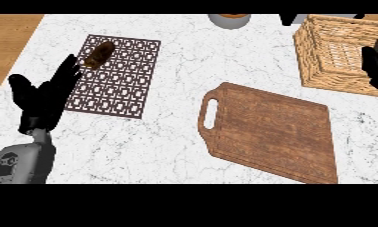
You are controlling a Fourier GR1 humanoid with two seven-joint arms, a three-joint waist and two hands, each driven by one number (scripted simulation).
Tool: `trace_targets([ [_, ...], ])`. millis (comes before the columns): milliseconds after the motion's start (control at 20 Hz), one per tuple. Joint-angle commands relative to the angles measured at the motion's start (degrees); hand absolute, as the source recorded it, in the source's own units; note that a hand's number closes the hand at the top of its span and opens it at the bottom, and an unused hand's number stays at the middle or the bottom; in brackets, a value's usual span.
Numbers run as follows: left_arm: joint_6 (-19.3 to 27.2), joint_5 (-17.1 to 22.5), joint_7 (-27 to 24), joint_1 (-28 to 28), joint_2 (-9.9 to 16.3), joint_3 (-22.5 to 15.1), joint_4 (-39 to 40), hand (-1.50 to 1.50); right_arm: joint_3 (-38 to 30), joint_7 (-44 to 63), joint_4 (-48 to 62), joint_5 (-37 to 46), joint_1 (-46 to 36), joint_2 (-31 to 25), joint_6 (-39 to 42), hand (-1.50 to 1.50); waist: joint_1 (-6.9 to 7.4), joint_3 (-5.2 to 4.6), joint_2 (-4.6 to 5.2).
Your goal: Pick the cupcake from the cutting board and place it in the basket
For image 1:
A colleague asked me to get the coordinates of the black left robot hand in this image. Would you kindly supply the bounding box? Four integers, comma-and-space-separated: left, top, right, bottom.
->
7, 53, 84, 136

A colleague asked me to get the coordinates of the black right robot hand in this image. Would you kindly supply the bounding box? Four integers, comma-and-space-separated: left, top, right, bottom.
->
360, 39, 378, 90

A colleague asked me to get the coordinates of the tan wicker basket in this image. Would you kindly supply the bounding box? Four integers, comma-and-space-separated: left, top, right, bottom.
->
292, 14, 378, 98

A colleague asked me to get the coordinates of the dark brown cupcake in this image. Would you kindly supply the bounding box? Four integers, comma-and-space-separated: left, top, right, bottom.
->
81, 40, 117, 70

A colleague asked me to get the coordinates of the brown wooden cutting board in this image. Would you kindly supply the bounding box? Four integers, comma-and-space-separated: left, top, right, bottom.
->
196, 81, 340, 185

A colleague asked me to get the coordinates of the brown patterned placemat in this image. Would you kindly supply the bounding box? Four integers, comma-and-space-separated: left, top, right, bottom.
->
64, 34, 162, 120

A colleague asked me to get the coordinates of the grey round pot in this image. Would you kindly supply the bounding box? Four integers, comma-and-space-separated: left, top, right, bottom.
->
207, 14, 253, 31

